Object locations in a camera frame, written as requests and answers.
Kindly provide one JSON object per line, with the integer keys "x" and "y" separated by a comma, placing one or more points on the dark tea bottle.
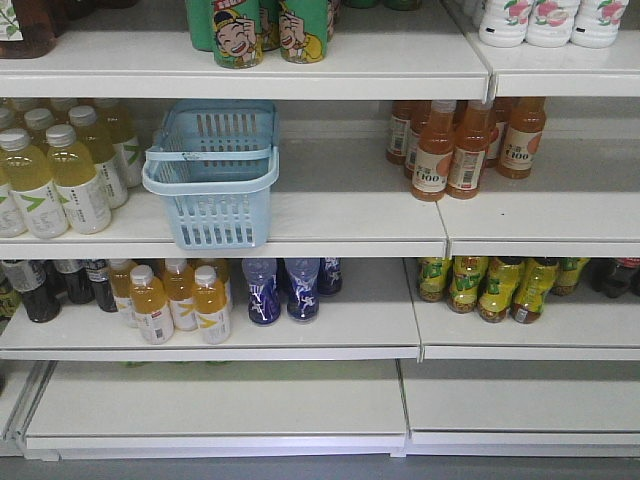
{"x": 29, "y": 278}
{"x": 97, "y": 271}
{"x": 76, "y": 281}

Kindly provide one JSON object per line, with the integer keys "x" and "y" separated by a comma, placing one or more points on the orange vitamin drink bottle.
{"x": 178, "y": 281}
{"x": 119, "y": 274}
{"x": 210, "y": 300}
{"x": 150, "y": 304}

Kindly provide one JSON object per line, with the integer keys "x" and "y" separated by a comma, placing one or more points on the white peach drink bottle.
{"x": 504, "y": 23}
{"x": 551, "y": 22}
{"x": 597, "y": 23}

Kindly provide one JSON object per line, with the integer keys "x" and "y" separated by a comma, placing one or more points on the plastic cola bottle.
{"x": 613, "y": 276}

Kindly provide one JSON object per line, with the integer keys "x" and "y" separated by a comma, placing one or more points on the pale yellow drink bottle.
{"x": 77, "y": 182}
{"x": 11, "y": 222}
{"x": 31, "y": 184}
{"x": 93, "y": 133}

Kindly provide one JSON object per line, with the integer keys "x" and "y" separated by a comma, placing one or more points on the light blue plastic basket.
{"x": 213, "y": 163}

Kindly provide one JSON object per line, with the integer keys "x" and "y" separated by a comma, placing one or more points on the blue sports drink bottle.
{"x": 330, "y": 278}
{"x": 263, "y": 301}
{"x": 303, "y": 303}

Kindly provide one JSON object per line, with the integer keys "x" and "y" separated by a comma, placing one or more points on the yellow lemon tea bottle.
{"x": 568, "y": 275}
{"x": 432, "y": 277}
{"x": 467, "y": 274}
{"x": 538, "y": 279}
{"x": 503, "y": 276}

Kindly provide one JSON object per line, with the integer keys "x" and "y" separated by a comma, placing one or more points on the green cartoon drink can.
{"x": 236, "y": 33}
{"x": 303, "y": 30}

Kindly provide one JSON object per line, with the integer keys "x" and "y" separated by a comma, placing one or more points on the white metal shelf unit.
{"x": 336, "y": 195}

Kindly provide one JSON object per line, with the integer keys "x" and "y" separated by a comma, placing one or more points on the orange juice bottle C100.
{"x": 434, "y": 152}
{"x": 524, "y": 132}
{"x": 470, "y": 146}

